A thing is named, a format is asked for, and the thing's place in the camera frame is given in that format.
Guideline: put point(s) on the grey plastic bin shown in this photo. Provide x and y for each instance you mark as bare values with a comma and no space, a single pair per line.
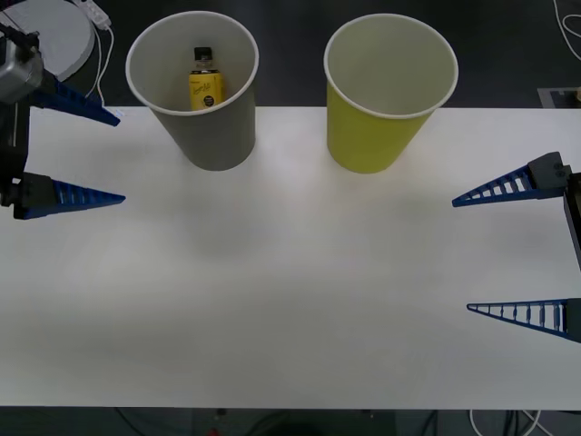
218,136

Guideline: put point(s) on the yellow bottle with black cap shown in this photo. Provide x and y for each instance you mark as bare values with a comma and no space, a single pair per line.
206,88

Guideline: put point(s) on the round grey base plate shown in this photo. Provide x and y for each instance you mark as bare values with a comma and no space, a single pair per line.
63,41

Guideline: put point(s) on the white power strip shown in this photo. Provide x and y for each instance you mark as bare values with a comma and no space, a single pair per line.
97,13

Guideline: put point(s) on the silver-grey left robot arm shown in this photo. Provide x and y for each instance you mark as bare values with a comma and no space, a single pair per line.
18,75

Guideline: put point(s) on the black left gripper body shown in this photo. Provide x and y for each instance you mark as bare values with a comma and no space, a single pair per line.
11,145

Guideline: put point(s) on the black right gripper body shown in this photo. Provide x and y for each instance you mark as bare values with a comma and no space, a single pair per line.
575,218

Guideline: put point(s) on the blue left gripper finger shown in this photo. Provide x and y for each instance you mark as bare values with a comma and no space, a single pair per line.
41,197
72,102

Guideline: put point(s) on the yellow-green plastic bin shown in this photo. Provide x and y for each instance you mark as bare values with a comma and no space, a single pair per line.
363,141

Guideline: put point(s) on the grey floor box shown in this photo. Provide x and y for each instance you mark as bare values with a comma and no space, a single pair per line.
549,97

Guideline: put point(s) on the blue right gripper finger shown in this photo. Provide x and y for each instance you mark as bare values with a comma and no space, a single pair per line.
554,318
544,177

